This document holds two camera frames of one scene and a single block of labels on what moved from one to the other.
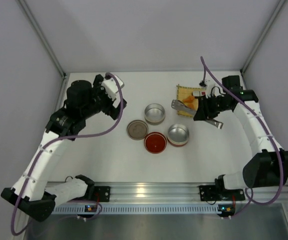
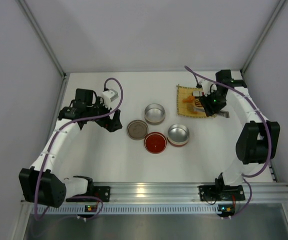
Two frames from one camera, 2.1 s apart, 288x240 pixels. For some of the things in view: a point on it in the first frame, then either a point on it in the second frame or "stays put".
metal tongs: x=179 y=105 to x=225 y=114
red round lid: x=155 y=142 stays put
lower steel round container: x=178 y=135 stays put
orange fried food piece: x=190 y=99 stays put
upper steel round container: x=155 y=114 stays put
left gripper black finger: x=114 y=113 to x=114 y=124
